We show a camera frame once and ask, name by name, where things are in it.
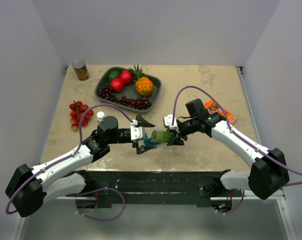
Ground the teal five-day pill organizer strip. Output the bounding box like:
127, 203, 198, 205
143, 134, 159, 147

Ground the green pill bottle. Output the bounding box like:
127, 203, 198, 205
151, 130, 173, 143

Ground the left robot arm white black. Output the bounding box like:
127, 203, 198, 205
5, 114, 154, 218

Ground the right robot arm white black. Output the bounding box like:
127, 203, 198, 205
163, 99, 290, 200

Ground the orange snack box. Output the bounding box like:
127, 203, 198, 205
204, 100, 237, 124

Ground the white-capped dark pill bottle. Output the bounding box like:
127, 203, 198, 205
96, 111, 106, 122

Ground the orange toy pineapple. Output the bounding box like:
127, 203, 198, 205
128, 64, 155, 97

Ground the red apple front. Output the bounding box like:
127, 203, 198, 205
110, 78, 125, 93

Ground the red apple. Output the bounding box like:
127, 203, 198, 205
119, 70, 133, 85
110, 78, 125, 93

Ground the dark purple grape bunch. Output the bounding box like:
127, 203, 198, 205
98, 84, 122, 103

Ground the red apple rear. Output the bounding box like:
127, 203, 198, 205
119, 70, 133, 85

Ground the red cherry tomato bunch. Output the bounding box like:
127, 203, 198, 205
69, 101, 94, 131

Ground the green lime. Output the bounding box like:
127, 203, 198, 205
108, 70, 120, 82

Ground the grey plastic fruit tray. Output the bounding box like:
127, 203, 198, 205
95, 66, 162, 115

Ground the tin can yellow label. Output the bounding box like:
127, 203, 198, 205
72, 59, 89, 81

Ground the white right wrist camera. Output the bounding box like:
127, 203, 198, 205
163, 114, 178, 128

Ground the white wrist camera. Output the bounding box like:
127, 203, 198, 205
130, 120, 146, 142
163, 114, 178, 128

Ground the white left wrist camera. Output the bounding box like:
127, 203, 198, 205
130, 120, 146, 142

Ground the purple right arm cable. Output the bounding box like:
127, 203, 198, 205
172, 85, 302, 187

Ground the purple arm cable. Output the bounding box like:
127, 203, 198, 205
5, 103, 136, 215
172, 85, 302, 187

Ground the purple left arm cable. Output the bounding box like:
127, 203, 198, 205
5, 103, 136, 215

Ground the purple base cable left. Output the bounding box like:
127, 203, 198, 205
70, 187, 126, 222

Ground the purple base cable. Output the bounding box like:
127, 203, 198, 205
214, 188, 245, 216
70, 187, 126, 222

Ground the black table front rail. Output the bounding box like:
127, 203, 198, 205
78, 170, 242, 209

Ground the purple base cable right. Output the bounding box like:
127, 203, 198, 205
214, 188, 245, 216

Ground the aluminium frame rail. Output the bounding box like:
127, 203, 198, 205
236, 66, 298, 240

